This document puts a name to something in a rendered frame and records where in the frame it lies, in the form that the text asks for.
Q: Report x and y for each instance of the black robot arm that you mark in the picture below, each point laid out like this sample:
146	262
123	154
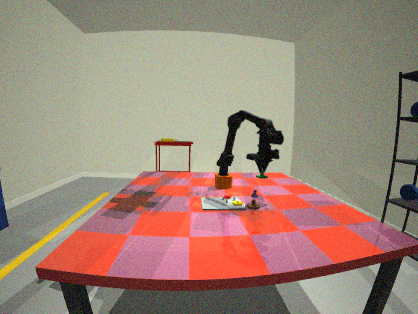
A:
268	134

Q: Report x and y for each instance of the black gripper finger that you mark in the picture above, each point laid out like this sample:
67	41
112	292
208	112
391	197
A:
265	164
259	165

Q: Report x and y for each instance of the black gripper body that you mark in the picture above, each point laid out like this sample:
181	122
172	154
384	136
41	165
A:
258	156

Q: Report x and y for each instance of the dark green gear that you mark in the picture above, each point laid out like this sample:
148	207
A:
262	175

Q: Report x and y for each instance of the brown gear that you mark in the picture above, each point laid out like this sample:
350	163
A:
253	205

